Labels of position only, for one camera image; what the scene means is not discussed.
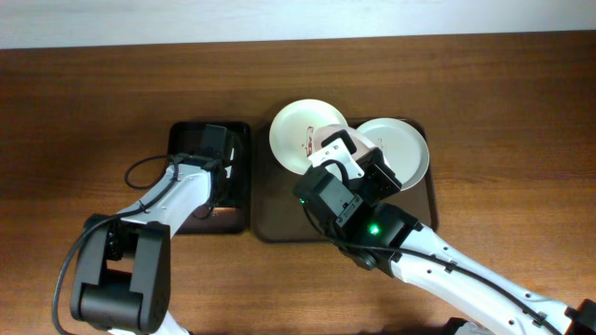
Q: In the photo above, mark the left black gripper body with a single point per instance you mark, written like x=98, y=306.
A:
x=228, y=187

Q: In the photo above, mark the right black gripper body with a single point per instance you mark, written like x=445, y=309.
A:
x=381, y=172

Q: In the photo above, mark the pale grey stained plate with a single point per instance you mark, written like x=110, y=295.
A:
x=404, y=148

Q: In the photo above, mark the cream plate with red stain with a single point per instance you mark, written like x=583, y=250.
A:
x=291, y=134

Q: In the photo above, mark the white plate with red stain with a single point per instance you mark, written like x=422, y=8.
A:
x=363, y=144

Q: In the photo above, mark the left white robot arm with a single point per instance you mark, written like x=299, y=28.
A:
x=122, y=281

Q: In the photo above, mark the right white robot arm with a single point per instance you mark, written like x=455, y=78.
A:
x=385, y=237

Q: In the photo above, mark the small black tray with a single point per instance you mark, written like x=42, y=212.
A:
x=186, y=136

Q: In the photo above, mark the large brown serving tray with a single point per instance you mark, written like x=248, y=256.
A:
x=277, y=215

